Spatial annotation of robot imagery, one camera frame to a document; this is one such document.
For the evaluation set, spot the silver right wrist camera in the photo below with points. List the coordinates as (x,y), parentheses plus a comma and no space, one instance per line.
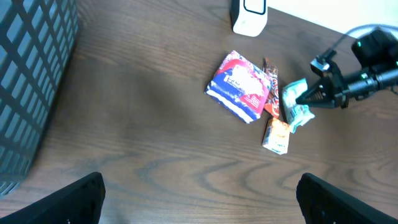
(320,64)

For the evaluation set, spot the orange brown chocolate bar wrapper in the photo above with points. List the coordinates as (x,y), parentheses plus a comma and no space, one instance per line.
(272,102)

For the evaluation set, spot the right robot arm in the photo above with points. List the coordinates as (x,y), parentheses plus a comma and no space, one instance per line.
(376,52)

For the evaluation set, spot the grey plastic mesh basket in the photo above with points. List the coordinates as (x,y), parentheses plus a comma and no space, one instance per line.
(37,42)

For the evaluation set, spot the red purple snack bag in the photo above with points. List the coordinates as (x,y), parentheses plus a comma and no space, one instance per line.
(240,86)

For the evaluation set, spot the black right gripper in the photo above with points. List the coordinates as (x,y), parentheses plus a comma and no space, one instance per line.
(329,92)

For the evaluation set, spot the teal snack packet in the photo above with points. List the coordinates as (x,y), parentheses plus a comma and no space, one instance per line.
(296,114)

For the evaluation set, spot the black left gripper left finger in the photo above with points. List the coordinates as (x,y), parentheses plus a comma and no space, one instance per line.
(79,202)

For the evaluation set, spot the small orange snack pack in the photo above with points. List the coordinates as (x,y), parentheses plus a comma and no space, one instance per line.
(276,138)

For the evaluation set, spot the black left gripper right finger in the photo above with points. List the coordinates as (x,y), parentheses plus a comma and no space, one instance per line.
(321,202)

